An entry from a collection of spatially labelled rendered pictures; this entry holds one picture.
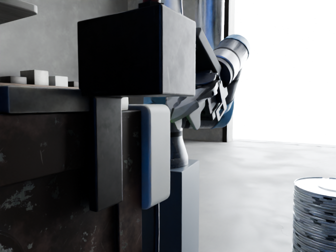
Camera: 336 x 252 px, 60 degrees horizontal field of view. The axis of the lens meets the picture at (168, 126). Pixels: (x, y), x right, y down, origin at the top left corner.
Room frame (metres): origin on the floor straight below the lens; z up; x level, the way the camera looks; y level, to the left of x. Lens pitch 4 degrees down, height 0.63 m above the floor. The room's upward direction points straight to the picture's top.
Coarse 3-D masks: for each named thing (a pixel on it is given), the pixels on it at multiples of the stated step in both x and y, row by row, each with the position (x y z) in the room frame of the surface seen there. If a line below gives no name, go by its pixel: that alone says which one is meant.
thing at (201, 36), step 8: (200, 32) 0.51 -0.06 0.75; (200, 40) 0.51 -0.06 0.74; (200, 48) 0.53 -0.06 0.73; (208, 48) 0.54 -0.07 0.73; (200, 56) 0.54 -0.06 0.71; (208, 56) 0.54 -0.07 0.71; (200, 64) 0.56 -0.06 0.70; (208, 64) 0.56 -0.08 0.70; (216, 64) 0.57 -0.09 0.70; (216, 72) 0.57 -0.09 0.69
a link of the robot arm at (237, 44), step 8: (224, 40) 0.69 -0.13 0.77; (232, 40) 0.68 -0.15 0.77; (240, 40) 0.68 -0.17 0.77; (216, 48) 0.65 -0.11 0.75; (224, 48) 0.64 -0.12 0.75; (232, 48) 0.65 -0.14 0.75; (240, 48) 0.67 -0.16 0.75; (248, 48) 0.70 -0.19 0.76; (240, 56) 0.65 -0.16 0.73; (248, 56) 0.71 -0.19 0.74; (240, 64) 0.65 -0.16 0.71; (240, 72) 0.70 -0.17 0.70
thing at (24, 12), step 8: (0, 0) 0.41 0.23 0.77; (8, 0) 0.42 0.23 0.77; (16, 0) 0.43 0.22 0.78; (0, 8) 0.44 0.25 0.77; (8, 8) 0.44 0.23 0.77; (16, 8) 0.44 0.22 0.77; (24, 8) 0.44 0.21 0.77; (32, 8) 0.45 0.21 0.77; (0, 16) 0.48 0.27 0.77; (8, 16) 0.48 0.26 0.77; (16, 16) 0.48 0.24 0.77; (24, 16) 0.48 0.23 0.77
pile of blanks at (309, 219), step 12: (300, 192) 1.05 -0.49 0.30; (300, 204) 1.05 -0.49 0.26; (312, 204) 1.00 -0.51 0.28; (324, 204) 0.97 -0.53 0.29; (300, 216) 1.04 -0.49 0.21; (312, 216) 1.00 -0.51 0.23; (324, 216) 0.97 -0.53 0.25; (300, 228) 1.04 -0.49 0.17; (312, 228) 1.00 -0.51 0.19; (324, 228) 0.97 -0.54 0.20; (300, 240) 1.06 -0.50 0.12; (312, 240) 0.99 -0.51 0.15; (324, 240) 0.96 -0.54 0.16
